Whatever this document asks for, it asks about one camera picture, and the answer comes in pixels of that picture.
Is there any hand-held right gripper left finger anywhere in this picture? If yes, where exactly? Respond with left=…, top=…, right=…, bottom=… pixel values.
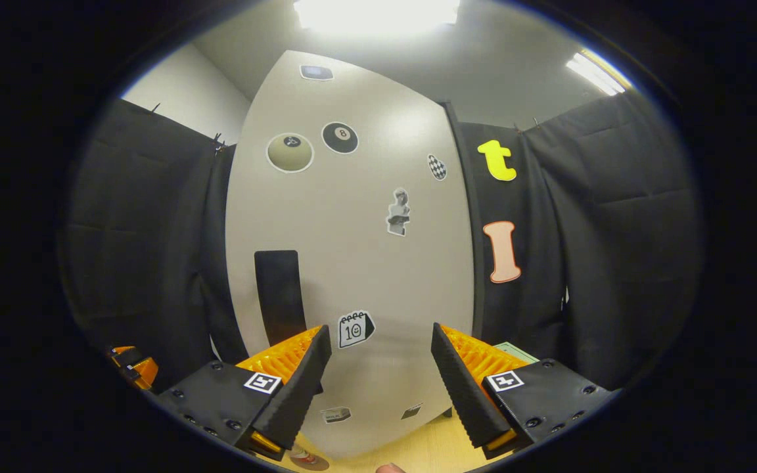
left=155, top=325, right=333, bottom=462

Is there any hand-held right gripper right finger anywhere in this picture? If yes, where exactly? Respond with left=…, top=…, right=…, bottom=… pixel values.
left=431, top=322, right=619, bottom=461

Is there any round brown coaster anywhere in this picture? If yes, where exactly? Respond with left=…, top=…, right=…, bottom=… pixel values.
left=288, top=453, right=331, bottom=472

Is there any white cabinet door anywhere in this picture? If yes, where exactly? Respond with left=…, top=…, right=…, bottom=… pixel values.
left=225, top=50, right=476, bottom=460

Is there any green book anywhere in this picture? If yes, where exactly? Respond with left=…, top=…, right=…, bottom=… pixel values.
left=492, top=341, right=541, bottom=365

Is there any black backdrop cloth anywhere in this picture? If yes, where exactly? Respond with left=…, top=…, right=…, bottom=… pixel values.
left=57, top=89, right=704, bottom=396

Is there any narrow ceiling light panel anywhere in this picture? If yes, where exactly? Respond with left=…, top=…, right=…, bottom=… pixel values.
left=564, top=49, right=633, bottom=97

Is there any large ceiling light panel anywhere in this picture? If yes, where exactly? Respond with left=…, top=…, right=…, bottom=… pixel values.
left=292, top=0, right=462, bottom=38

